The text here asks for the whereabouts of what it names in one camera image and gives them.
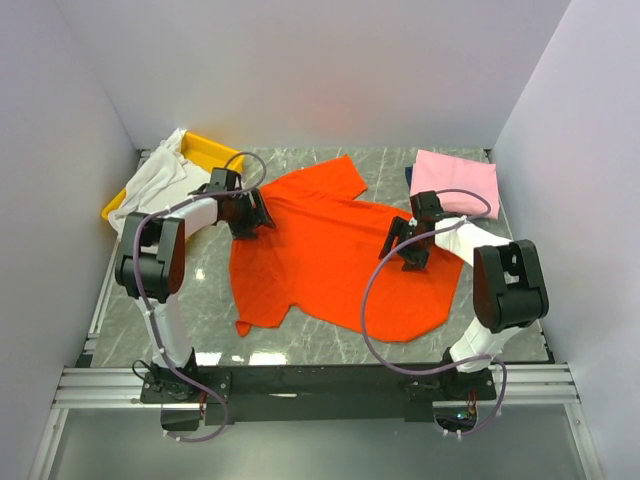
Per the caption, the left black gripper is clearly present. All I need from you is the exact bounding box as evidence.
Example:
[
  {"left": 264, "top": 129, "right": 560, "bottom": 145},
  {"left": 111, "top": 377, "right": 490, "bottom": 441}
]
[{"left": 225, "top": 189, "right": 276, "bottom": 241}]

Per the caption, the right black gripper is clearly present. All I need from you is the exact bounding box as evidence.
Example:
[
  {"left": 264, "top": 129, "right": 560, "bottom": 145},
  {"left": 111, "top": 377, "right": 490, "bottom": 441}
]
[{"left": 379, "top": 216, "right": 431, "bottom": 272}]

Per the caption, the orange t shirt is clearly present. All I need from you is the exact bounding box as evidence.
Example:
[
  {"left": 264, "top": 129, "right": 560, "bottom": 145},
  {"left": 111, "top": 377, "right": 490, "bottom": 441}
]
[{"left": 229, "top": 156, "right": 463, "bottom": 342}]

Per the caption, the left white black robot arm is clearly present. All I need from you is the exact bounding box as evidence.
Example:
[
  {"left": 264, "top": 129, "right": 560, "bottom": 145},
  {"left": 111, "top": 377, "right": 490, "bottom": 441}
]
[{"left": 114, "top": 167, "right": 276, "bottom": 402}]

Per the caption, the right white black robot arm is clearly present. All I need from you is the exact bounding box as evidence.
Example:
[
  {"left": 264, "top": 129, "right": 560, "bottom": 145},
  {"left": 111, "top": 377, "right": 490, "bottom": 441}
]
[{"left": 379, "top": 189, "right": 549, "bottom": 399}]

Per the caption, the blue folded t shirt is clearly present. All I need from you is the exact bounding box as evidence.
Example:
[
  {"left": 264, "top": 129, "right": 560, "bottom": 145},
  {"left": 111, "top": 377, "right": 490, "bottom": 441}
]
[{"left": 404, "top": 166, "right": 414, "bottom": 187}]

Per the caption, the pink folded t shirt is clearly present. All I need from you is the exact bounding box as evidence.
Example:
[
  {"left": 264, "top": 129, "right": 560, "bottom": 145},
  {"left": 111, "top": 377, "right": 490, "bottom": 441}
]
[{"left": 410, "top": 150, "right": 500, "bottom": 219}]

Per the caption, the yellow plastic tray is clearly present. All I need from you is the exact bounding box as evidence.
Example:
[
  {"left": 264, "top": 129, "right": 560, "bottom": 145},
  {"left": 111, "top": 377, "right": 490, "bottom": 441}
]
[{"left": 101, "top": 131, "right": 244, "bottom": 221}]

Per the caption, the white t shirt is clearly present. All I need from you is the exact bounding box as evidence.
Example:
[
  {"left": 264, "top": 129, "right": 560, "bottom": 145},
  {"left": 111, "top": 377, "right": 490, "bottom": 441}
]
[{"left": 107, "top": 129, "right": 210, "bottom": 238}]

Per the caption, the black base beam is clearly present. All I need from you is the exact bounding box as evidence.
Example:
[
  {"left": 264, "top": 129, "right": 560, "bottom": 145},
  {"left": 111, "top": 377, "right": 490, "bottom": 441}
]
[{"left": 140, "top": 364, "right": 497, "bottom": 431}]

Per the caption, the aluminium frame rail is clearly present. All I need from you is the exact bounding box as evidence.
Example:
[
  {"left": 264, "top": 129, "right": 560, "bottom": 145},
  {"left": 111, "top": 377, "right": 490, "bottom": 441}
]
[{"left": 51, "top": 364, "right": 581, "bottom": 409}]

